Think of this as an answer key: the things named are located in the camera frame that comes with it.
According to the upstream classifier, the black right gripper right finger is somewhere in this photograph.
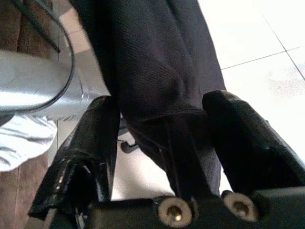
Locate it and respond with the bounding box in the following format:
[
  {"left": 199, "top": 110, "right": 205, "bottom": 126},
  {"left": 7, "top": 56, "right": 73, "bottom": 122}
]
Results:
[{"left": 202, "top": 90, "right": 305, "bottom": 194}]

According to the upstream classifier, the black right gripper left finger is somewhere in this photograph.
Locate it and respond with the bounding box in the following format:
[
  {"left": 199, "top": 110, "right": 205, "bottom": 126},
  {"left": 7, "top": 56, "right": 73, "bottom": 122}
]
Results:
[{"left": 28, "top": 95, "right": 122, "bottom": 221}]

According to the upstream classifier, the black garment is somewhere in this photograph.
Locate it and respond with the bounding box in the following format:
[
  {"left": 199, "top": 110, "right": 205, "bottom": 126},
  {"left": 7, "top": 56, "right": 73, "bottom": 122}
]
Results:
[{"left": 69, "top": 0, "right": 227, "bottom": 198}]

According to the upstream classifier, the dark wood cabinet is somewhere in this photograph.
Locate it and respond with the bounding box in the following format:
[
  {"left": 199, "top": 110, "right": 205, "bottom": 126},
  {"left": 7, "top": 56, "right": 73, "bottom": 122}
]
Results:
[{"left": 0, "top": 0, "right": 59, "bottom": 229}]

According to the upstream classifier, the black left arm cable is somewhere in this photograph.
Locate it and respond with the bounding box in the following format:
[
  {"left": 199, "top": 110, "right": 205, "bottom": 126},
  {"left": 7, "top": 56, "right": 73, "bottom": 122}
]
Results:
[{"left": 10, "top": 0, "right": 77, "bottom": 114}]

